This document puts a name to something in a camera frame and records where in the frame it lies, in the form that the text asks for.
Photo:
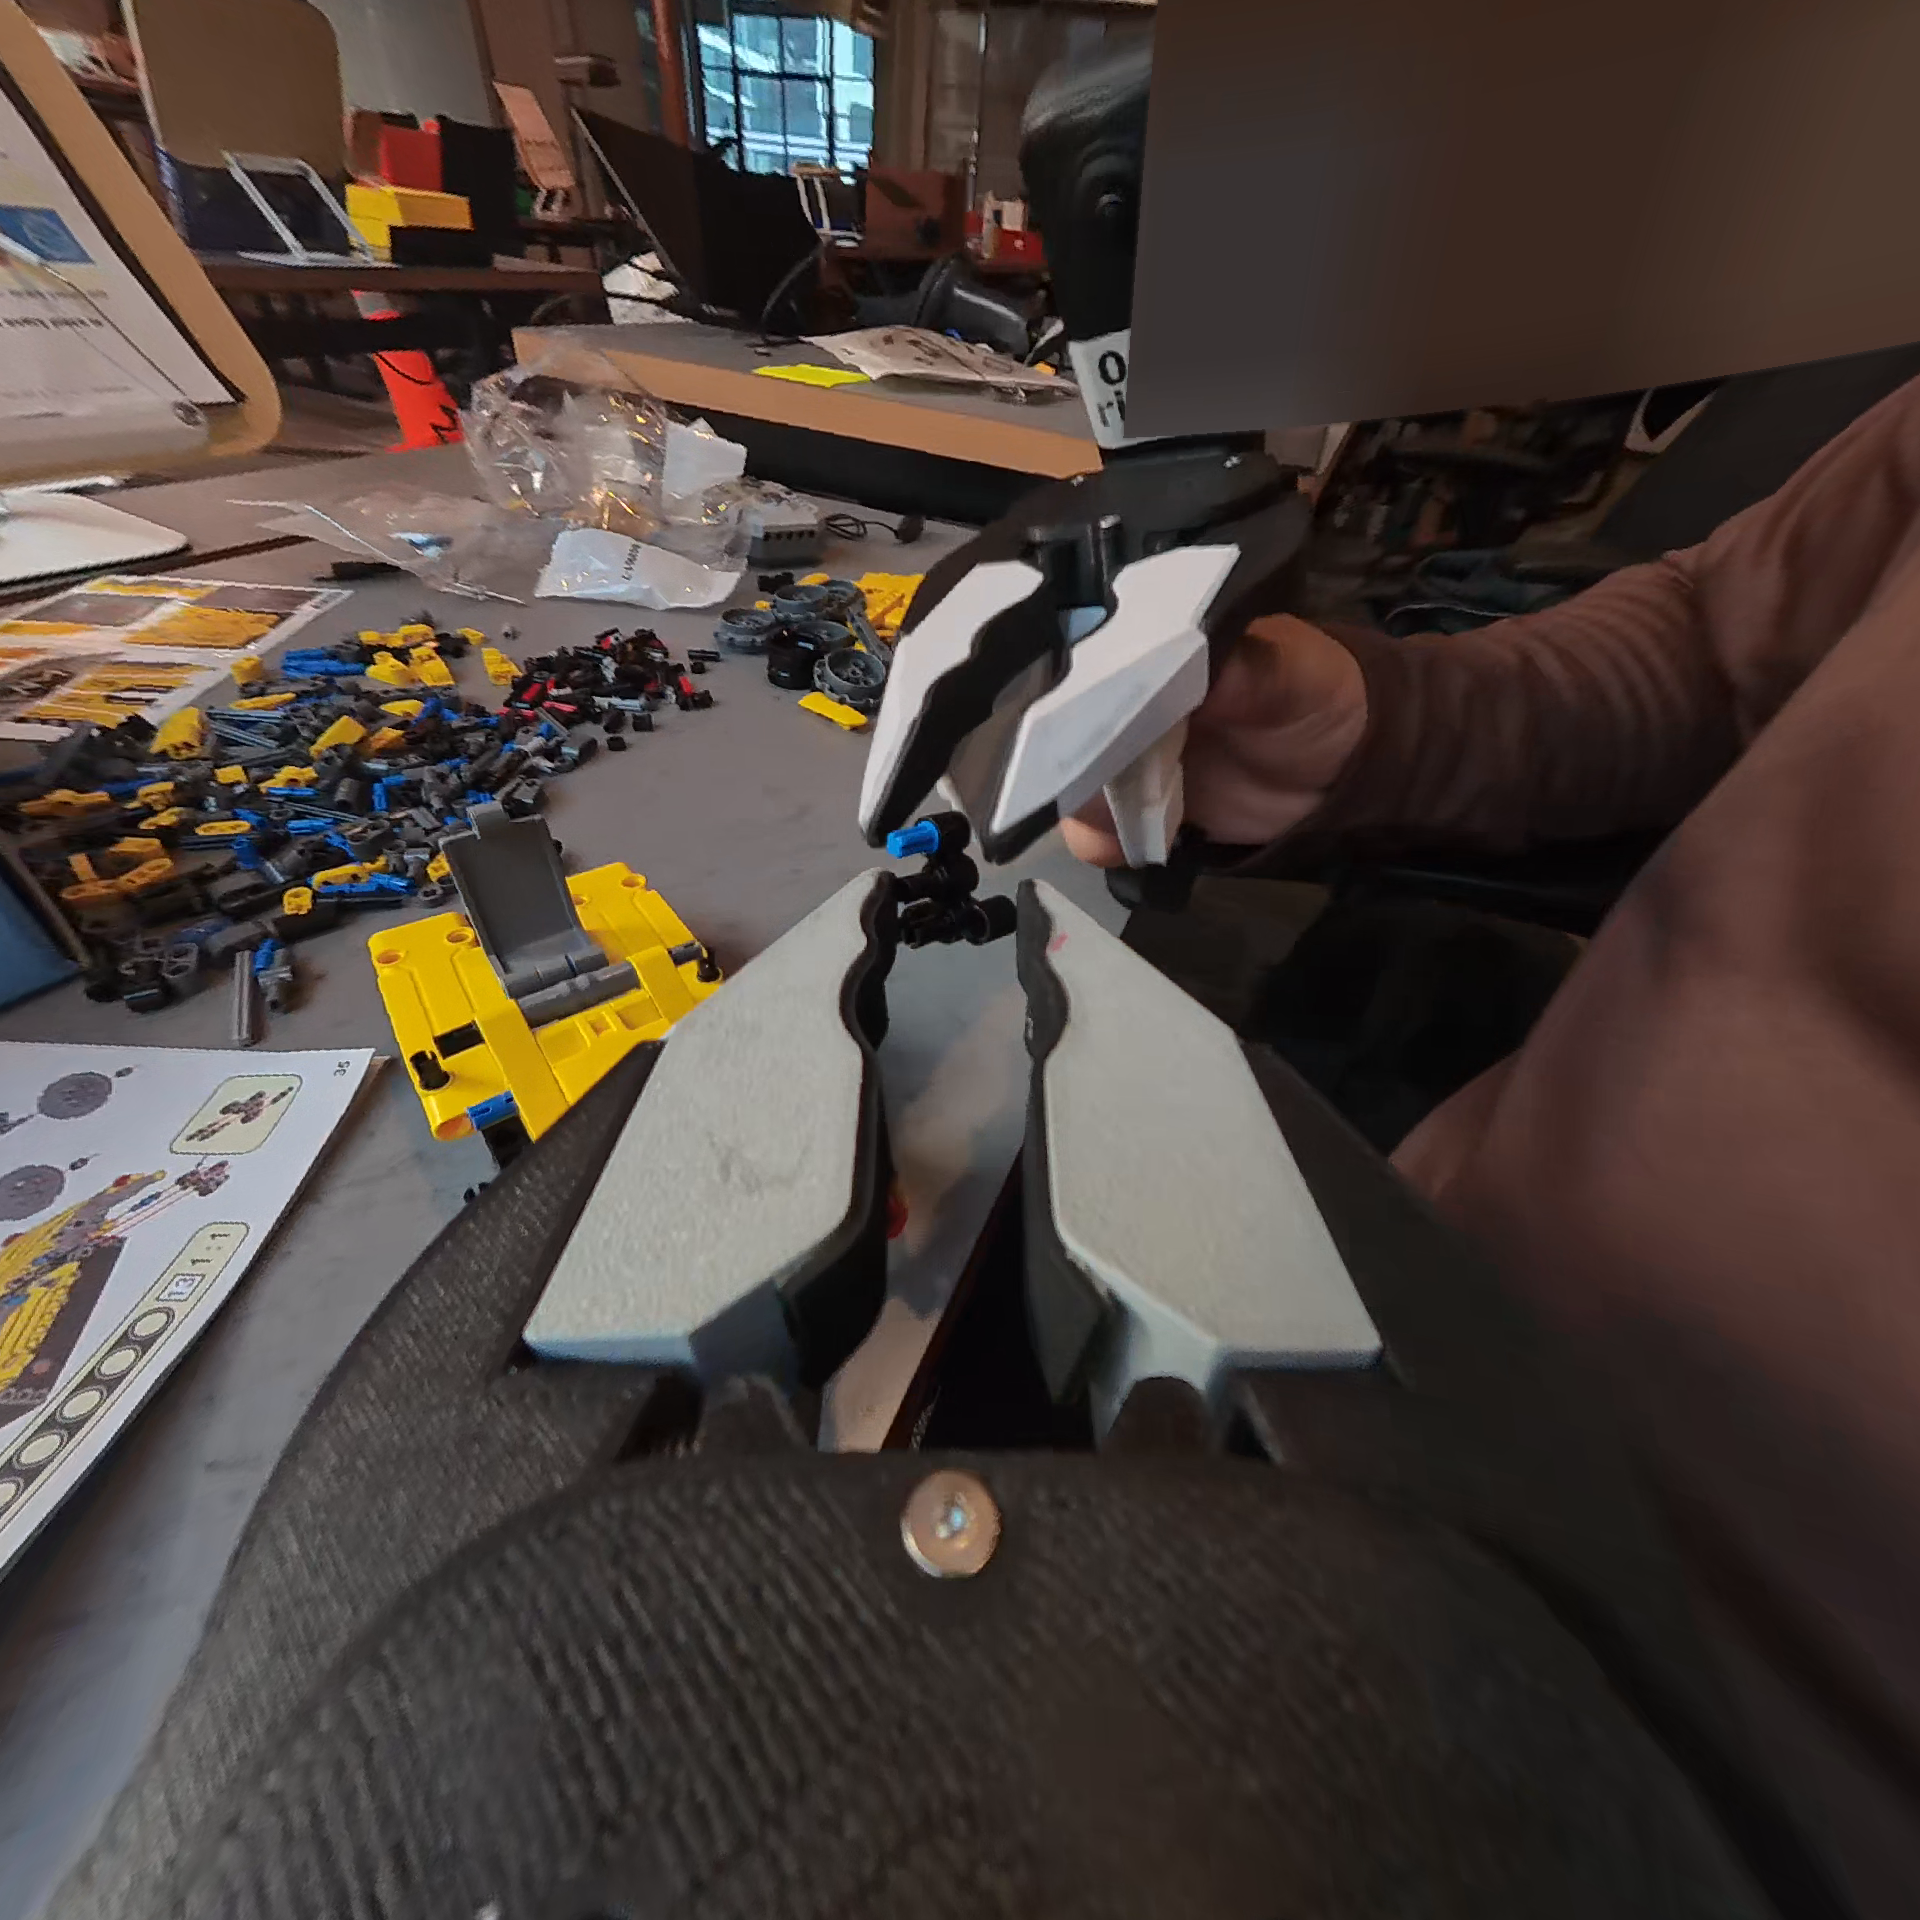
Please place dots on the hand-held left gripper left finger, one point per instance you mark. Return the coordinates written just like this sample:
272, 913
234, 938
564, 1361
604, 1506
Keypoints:
720, 1185

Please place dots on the pile of loose building pieces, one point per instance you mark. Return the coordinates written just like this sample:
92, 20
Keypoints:
301, 795

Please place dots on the yellow sticky note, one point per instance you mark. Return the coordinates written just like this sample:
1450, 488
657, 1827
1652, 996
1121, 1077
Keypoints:
811, 375

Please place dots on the blue cardboard box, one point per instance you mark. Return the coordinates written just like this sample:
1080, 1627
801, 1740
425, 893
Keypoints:
30, 945

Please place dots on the yellow printed leaflet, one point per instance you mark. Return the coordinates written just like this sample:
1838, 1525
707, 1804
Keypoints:
150, 645

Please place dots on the person's right hand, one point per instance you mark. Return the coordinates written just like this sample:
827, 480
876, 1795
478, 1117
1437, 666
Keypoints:
1275, 734

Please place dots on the stack of coloured bins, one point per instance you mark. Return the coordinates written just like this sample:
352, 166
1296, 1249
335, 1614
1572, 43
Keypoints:
421, 194

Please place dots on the wooden edged table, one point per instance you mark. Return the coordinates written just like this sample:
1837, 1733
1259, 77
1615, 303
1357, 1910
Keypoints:
901, 428

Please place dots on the black and blue pin connector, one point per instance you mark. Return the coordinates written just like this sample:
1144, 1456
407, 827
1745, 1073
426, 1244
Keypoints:
938, 896

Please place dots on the yellow toy vehicle model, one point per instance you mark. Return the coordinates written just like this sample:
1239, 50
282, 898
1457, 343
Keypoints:
554, 990

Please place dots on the grey battery block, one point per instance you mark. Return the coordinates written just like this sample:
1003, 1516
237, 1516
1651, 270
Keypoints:
782, 534

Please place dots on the open instruction booklet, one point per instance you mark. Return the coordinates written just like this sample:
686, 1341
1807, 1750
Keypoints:
134, 1244

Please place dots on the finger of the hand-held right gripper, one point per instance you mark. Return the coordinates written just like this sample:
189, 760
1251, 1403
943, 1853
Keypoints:
938, 675
1119, 704

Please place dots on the orange traffic cone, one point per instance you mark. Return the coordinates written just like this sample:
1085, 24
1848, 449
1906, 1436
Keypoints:
413, 391

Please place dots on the wooden sign board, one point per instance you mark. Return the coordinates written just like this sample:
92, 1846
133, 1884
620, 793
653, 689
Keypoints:
75, 254

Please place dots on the printed paper sheet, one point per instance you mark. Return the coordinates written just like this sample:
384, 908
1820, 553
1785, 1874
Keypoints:
945, 360

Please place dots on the person's right forearm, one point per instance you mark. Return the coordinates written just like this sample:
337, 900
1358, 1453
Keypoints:
1574, 630

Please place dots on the pile of grey wheel pieces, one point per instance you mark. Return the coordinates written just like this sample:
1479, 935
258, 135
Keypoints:
818, 639

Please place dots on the white flat stand base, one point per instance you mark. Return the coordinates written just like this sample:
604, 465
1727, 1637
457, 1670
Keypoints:
75, 537

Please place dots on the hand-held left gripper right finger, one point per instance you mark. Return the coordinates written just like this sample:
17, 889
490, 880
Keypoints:
1185, 1185

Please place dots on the paned window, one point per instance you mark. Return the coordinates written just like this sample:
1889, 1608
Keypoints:
789, 83

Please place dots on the crumpled clear plastic bag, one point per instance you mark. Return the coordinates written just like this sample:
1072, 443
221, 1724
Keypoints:
585, 450

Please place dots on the dark wooden workbench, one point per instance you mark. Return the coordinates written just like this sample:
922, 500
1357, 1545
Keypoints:
391, 278

